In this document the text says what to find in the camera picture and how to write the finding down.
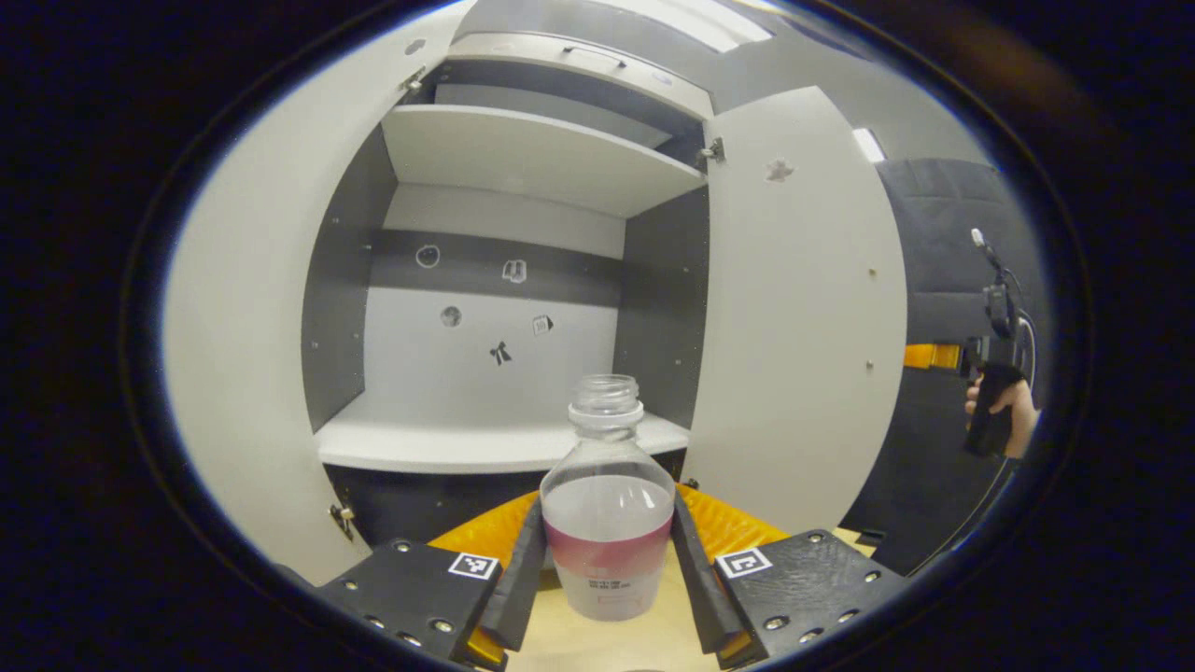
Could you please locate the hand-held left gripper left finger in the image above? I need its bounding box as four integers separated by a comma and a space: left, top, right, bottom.
317, 492, 547, 669

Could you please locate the clear plastic bottle pink label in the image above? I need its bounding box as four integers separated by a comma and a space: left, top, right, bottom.
540, 374, 677, 623

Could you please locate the metal cabinet top handle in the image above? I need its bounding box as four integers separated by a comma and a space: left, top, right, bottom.
563, 44, 628, 69

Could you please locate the white cabinet door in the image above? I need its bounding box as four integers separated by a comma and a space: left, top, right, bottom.
163, 5, 468, 587
682, 86, 908, 535

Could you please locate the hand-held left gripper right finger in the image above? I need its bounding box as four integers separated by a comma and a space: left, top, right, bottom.
672, 483, 907, 669

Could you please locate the grey and white cabinet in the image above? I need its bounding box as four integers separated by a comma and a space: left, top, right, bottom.
301, 31, 718, 547

